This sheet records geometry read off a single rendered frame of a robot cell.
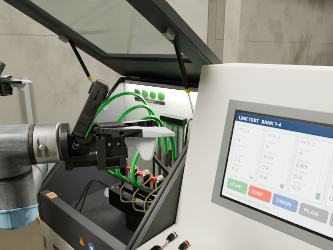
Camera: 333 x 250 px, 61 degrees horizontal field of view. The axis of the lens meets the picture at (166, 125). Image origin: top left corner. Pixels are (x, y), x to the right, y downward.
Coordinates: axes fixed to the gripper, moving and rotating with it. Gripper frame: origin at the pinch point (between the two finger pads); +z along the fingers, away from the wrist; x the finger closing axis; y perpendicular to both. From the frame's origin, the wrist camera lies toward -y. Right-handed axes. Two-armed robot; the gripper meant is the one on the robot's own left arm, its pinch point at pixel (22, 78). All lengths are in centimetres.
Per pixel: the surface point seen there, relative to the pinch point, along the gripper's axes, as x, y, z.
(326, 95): 138, -22, -19
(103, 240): 82, 40, -35
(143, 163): 63, 40, 28
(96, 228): 76, 41, -30
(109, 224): 69, 54, -12
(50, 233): 43, 65, -22
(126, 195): 75, 38, -9
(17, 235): -60, 155, 36
